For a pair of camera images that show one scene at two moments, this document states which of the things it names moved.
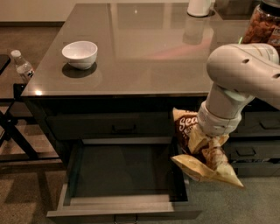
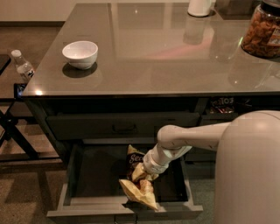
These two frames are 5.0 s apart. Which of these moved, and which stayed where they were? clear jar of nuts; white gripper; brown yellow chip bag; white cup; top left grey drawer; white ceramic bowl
Moved: white gripper; brown yellow chip bag
Stayed: top left grey drawer; clear jar of nuts; white ceramic bowl; white cup
